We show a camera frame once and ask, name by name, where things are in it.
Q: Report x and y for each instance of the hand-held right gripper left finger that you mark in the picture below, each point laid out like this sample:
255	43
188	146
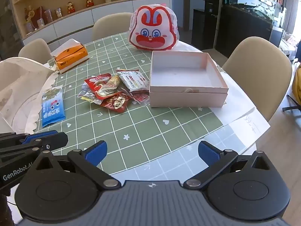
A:
96	153

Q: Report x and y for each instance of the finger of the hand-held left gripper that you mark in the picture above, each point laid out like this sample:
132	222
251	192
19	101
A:
18	150
40	136

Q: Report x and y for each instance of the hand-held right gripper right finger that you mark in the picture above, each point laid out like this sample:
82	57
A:
208	153

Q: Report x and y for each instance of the blue snack packet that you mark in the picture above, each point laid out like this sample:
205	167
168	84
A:
53	110

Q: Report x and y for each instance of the dark red gold-print packet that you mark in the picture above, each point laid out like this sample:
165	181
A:
117	103

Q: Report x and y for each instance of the small yellow candy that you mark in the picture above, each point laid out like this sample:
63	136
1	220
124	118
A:
88	97

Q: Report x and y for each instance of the pink cardboard box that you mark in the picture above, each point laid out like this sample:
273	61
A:
188	98

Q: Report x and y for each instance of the large red snack packet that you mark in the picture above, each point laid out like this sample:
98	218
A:
94	82

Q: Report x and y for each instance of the golden snack bar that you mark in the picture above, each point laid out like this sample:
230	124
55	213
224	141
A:
112	82

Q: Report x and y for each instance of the white green snack packet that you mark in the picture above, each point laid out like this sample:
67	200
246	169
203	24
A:
134	80

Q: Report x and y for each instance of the orange tissue box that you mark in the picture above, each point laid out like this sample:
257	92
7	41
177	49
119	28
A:
70	56

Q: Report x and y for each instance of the beige chair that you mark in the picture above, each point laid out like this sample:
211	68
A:
110	26
258	75
35	49

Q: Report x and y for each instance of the yellow plush toy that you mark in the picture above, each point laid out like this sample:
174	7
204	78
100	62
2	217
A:
296	84

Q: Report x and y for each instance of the black cabinet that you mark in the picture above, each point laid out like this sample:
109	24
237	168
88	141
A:
203	33

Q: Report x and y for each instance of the gold ornament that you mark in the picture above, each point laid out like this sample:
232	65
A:
29	16

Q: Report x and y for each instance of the glass cup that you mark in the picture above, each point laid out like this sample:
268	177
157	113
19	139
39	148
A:
58	13

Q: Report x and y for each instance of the black fish tank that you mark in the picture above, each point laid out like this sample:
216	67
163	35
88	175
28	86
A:
244	28

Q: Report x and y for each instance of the red gold figurine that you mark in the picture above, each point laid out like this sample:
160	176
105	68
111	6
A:
71	8
89	2

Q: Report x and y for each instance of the red white rabbit bag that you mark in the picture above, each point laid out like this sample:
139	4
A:
152	28

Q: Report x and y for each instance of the black appliance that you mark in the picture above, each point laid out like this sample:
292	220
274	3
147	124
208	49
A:
210	4

